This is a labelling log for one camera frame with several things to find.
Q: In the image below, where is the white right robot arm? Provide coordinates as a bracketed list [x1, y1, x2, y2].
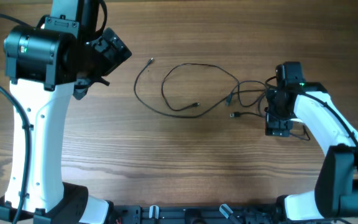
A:
[265, 62, 358, 223]

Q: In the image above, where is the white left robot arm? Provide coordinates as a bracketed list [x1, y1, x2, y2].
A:
[0, 0, 131, 223]

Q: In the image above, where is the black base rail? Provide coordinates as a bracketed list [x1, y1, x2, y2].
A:
[106, 204, 290, 224]

